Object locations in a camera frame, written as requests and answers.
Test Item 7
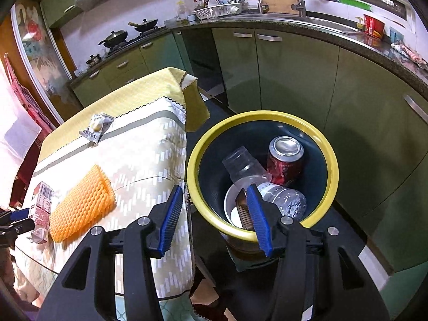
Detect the pink apron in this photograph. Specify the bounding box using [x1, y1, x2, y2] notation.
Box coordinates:
[4, 52, 56, 139]

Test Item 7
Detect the orange foam net sleeve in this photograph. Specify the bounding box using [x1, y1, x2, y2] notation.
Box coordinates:
[49, 165, 115, 243]

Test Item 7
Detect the black wok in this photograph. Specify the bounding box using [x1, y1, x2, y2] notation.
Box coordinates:
[99, 30, 128, 48]
[128, 19, 158, 33]

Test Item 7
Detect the yellow rimmed blue trash bin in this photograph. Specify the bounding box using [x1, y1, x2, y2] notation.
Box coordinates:
[186, 110, 339, 251]

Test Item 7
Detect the red cup on counter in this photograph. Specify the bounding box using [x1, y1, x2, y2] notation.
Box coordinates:
[364, 14, 384, 39]

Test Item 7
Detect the black wok left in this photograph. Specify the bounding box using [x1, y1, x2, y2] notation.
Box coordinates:
[99, 30, 128, 48]

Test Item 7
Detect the patterned tablecloth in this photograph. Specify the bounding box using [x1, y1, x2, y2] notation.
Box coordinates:
[13, 66, 212, 321]

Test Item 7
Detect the steel sink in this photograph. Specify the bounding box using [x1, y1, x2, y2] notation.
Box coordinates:
[240, 13, 358, 33]

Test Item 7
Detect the red cola can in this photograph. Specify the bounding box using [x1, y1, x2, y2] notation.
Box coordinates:
[266, 136, 304, 187]

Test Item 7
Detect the brown plastic tray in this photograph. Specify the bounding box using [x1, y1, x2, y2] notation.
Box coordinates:
[235, 189, 254, 231]

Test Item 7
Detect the clear plastic cup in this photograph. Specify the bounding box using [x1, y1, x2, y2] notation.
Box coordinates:
[222, 146, 272, 190]

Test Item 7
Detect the black wok right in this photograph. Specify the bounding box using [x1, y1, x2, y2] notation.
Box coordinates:
[128, 19, 158, 33]

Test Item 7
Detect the paper instant noodle cup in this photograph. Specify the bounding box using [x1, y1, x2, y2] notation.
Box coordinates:
[223, 185, 243, 229]

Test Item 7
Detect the clear plastic water bottle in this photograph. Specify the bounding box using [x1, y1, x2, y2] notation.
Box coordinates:
[258, 183, 307, 220]

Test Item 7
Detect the dish rack with dishes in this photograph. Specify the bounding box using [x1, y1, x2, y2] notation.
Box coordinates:
[194, 3, 242, 20]

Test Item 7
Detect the red white milk carton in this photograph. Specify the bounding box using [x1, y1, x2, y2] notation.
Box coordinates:
[29, 181, 58, 245]

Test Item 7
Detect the snack wrapper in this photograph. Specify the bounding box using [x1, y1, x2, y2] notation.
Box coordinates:
[79, 112, 114, 143]

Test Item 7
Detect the small black pot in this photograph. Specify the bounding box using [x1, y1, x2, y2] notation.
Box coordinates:
[86, 54, 102, 67]

